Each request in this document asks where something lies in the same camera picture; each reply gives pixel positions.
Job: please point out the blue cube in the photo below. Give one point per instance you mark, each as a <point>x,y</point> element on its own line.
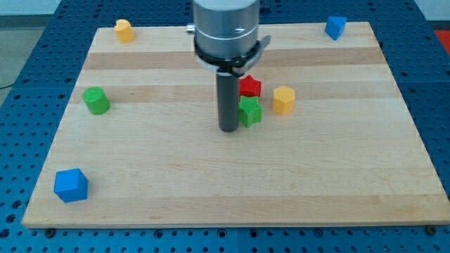
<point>71,185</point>

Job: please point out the green star block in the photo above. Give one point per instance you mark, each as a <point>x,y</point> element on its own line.
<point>250,111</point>

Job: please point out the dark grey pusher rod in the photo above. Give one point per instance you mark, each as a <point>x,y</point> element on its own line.
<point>227,101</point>

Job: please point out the red star block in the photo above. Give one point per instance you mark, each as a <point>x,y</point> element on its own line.
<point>249,87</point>

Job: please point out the yellow hexagon block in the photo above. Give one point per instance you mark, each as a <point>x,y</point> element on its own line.
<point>283,100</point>

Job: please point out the wooden board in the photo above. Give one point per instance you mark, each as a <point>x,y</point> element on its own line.
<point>349,154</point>

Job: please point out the green cylinder block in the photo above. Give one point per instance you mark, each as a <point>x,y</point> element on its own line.
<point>96,100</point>

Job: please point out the yellow heart block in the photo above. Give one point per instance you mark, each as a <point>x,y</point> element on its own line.
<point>124,31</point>

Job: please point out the blue triangular block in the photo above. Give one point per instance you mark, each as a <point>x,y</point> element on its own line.
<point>335,26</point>

